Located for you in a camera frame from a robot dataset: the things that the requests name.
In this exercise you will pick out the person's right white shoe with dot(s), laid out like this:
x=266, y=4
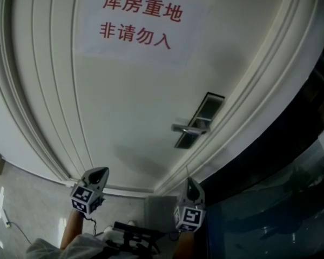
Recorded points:
x=132, y=222

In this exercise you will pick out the person's grey clothing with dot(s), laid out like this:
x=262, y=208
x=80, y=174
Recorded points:
x=81, y=248

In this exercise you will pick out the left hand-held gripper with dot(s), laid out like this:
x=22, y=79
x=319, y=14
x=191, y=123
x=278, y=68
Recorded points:
x=82, y=197

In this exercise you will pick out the white paper sign red lettering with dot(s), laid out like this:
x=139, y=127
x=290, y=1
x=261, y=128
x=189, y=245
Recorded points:
x=140, y=53

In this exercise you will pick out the white door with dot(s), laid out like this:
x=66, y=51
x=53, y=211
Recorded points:
x=129, y=104

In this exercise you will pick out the person's right forearm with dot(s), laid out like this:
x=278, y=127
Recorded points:
x=184, y=245

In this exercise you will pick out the black door lock plate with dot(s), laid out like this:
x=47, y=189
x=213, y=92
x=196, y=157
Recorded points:
x=210, y=105

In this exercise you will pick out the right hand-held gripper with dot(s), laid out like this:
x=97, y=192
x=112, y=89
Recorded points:
x=190, y=217

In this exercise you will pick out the black chest-mounted rig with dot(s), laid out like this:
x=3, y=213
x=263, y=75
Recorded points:
x=140, y=235

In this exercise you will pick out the person's white shoe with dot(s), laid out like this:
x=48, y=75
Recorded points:
x=108, y=228
x=132, y=222

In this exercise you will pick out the grey marble plinth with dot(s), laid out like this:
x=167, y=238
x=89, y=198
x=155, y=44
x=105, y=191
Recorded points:
x=160, y=212

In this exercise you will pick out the person's left white shoe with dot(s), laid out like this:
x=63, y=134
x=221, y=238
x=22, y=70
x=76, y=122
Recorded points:
x=108, y=228

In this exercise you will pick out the white power strip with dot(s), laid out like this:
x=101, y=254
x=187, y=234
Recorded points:
x=6, y=218

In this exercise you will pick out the person's left forearm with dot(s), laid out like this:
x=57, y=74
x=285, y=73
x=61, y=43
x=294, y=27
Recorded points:
x=71, y=231

